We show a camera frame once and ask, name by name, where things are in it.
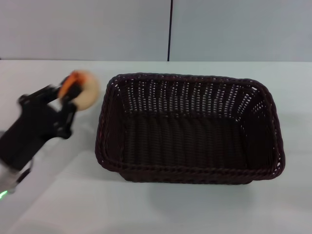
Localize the dark brown wicker basket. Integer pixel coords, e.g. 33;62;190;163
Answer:
94;72;286;185

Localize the round bun with red jam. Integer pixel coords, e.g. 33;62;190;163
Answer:
59;70;101;111

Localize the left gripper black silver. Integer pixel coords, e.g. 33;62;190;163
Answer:
0;84;83;194

